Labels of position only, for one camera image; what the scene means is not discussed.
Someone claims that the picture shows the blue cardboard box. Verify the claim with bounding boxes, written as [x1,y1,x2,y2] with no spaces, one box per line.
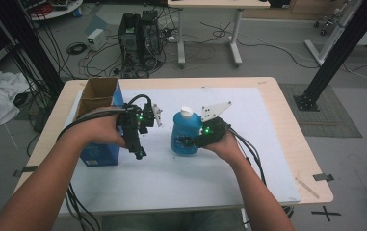
[74,77,125,167]

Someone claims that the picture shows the white metal stand frame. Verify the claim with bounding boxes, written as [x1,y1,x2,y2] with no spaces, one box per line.
[304,0,367,66]

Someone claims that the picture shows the blue bottle with white cap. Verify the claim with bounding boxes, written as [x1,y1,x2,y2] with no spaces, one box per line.
[170,106,204,157]

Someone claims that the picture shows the gripper black cable bundle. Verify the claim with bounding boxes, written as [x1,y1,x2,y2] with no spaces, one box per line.
[224,125,268,187]
[56,93,153,231]

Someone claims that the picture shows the black aluminium post with foot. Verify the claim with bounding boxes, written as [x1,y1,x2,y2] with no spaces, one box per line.
[293,0,367,113]

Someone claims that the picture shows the small white box device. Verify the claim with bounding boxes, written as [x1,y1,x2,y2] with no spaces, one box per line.
[86,28,107,52]

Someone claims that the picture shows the office chair castor base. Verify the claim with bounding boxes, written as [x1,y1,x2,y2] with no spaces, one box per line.
[313,13,341,37]

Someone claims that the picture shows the grey floor mat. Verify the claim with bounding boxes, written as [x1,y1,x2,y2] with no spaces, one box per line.
[278,82,363,139]

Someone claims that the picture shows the round white table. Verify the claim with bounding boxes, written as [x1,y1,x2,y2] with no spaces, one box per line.
[26,0,84,22]

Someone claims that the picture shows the grey tape piece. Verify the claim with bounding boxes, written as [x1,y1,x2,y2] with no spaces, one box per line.
[312,172,335,182]

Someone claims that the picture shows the left gripper black cable bundle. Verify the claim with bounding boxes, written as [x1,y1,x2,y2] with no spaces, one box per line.
[56,93,153,231]

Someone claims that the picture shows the black power adapter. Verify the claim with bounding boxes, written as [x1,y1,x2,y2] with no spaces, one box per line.
[281,205,296,219]

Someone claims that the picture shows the right gripper black cable bundle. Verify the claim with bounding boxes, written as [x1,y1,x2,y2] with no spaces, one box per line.
[224,125,268,187]

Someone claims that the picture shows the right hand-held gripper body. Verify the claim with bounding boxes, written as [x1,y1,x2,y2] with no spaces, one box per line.
[193,101,233,149]

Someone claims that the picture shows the grey tape strip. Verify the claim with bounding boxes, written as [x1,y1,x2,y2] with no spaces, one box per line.
[12,165,39,178]

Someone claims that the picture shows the white table mat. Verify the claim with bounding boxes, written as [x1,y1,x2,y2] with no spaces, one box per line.
[59,87,301,216]

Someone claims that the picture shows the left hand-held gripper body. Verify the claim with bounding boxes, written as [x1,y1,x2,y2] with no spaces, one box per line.
[116,102,164,137]

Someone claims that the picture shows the thin wooden stick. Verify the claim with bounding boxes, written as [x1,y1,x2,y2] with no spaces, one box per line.
[295,176,320,200]

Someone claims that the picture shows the white-legged wooden desk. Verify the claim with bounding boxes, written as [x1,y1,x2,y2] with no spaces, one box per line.
[166,0,272,68]

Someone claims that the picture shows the long black floor cable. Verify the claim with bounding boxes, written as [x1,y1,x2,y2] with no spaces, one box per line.
[199,21,320,70]

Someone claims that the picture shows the person's left hand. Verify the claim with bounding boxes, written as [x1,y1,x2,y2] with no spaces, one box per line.
[63,107,128,152]

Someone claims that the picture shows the person's right hand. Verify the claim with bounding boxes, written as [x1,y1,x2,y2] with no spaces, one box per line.
[201,128,248,167]

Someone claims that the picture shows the black computer tower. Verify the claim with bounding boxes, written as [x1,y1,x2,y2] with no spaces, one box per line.
[117,12,142,65]
[139,10,163,62]

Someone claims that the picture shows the coiled black cable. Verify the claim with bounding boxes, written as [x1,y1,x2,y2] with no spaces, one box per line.
[66,41,89,56]

